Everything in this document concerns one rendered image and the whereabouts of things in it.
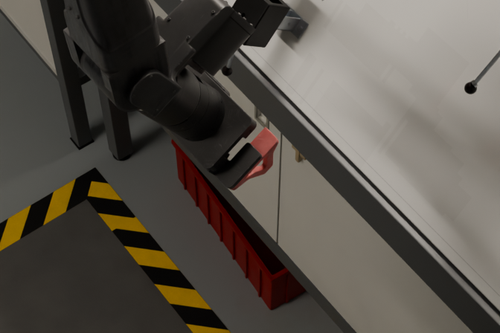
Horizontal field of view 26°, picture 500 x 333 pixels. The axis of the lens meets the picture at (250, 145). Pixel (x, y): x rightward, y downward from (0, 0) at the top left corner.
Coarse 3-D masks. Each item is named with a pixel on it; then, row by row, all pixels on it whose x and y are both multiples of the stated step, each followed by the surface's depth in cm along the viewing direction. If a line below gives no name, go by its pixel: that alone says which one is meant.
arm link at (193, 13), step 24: (192, 0) 94; (216, 0) 94; (168, 24) 94; (192, 24) 94; (216, 24) 94; (240, 24) 95; (168, 48) 94; (192, 48) 93; (216, 48) 95; (144, 72) 89; (216, 72) 97; (144, 96) 90; (168, 96) 93
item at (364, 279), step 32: (288, 160) 158; (288, 192) 164; (320, 192) 154; (288, 224) 171; (320, 224) 160; (352, 224) 151; (320, 256) 167; (352, 256) 156; (384, 256) 147; (320, 288) 174; (352, 288) 163; (384, 288) 153; (416, 288) 144; (352, 320) 170; (384, 320) 159; (416, 320) 149; (448, 320) 141
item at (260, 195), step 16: (224, 80) 163; (240, 96) 160; (256, 112) 158; (256, 128) 162; (272, 128) 157; (240, 144) 171; (272, 176) 166; (240, 192) 182; (256, 192) 176; (272, 192) 170; (256, 208) 180; (272, 208) 173; (272, 224) 177
